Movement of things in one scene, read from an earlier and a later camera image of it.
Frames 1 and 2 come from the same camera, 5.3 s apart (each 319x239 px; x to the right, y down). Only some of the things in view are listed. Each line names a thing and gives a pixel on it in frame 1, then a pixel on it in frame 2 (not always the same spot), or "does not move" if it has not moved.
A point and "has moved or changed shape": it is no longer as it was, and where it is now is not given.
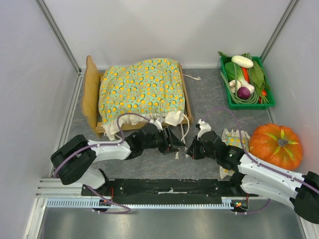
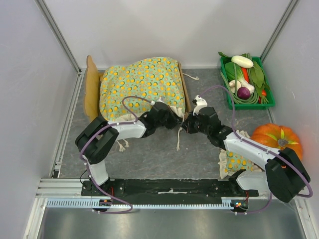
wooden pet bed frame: [92, 82] does not move
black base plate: [166, 188] does not move
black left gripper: [173, 141] to [175, 119]
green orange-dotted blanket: [133, 92] does not move
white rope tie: [186, 153] has moved or changed shape
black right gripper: [197, 146] to [190, 125]
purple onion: [243, 92] does not move
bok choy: [235, 72] does not move
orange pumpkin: [278, 146] does not move
